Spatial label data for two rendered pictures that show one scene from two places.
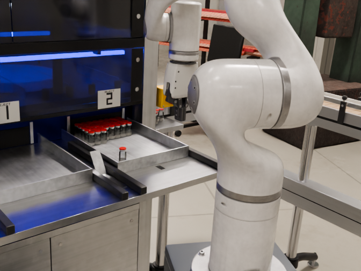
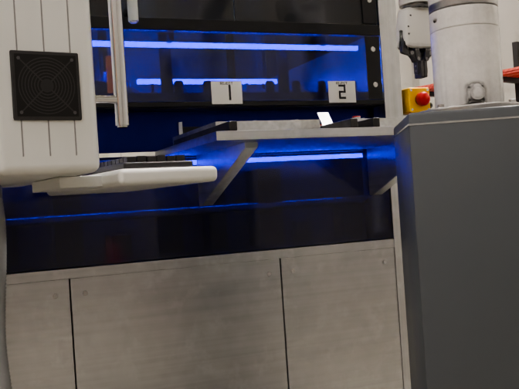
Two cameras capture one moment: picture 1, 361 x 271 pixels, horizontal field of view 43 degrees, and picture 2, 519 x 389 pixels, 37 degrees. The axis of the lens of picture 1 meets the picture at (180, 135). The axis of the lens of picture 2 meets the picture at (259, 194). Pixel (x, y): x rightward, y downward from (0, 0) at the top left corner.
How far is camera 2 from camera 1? 0.97 m
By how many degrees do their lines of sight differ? 27
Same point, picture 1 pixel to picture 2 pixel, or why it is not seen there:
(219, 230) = (435, 52)
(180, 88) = (415, 35)
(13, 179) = not seen: hidden behind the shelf
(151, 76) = (392, 71)
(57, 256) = (290, 287)
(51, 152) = not seen: hidden behind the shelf
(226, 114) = not seen: outside the picture
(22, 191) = (244, 127)
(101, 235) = (344, 273)
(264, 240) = (482, 46)
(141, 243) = (402, 302)
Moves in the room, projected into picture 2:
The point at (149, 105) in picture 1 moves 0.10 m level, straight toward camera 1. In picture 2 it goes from (393, 106) to (390, 103)
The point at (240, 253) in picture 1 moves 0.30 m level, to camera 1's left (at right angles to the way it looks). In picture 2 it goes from (459, 64) to (291, 83)
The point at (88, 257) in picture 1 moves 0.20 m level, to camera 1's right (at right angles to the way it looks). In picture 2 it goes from (330, 300) to (404, 299)
